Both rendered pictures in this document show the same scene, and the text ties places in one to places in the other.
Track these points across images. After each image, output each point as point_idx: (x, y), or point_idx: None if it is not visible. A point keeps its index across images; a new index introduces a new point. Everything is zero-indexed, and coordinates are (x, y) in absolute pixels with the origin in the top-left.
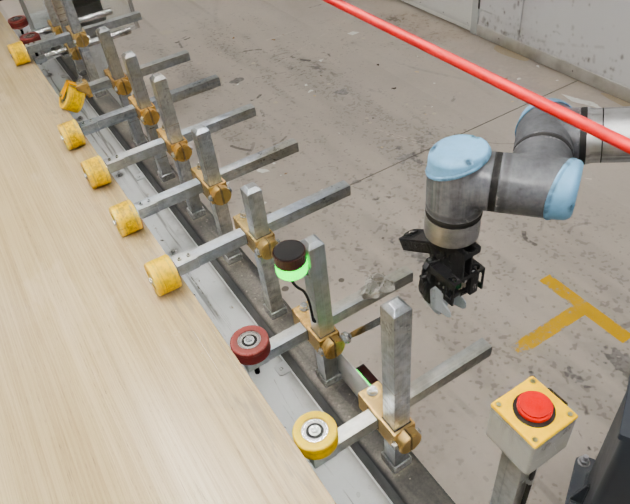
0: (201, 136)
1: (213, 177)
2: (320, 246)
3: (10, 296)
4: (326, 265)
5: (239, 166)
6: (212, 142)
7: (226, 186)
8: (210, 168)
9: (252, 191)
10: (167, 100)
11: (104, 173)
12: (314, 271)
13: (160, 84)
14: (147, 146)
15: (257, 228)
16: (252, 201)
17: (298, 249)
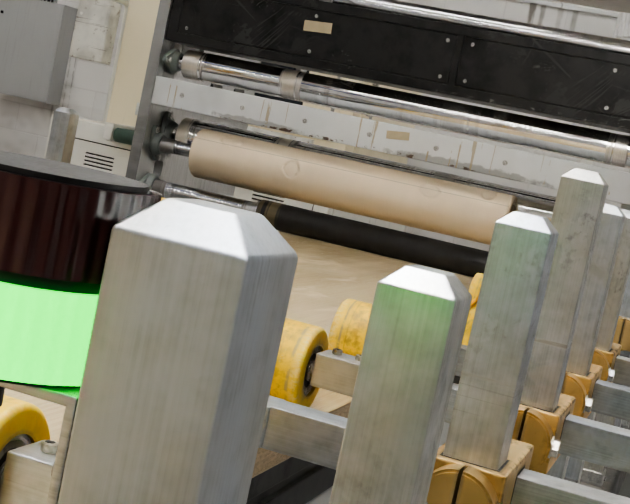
0: (510, 236)
1: (473, 428)
2: (208, 255)
3: None
4: (193, 492)
5: (613, 503)
6: (538, 287)
7: (498, 497)
8: (480, 384)
9: (412, 282)
10: (571, 253)
11: (289, 360)
12: (91, 458)
13: (577, 192)
14: (453, 386)
15: (346, 500)
16: (386, 330)
17: (76, 175)
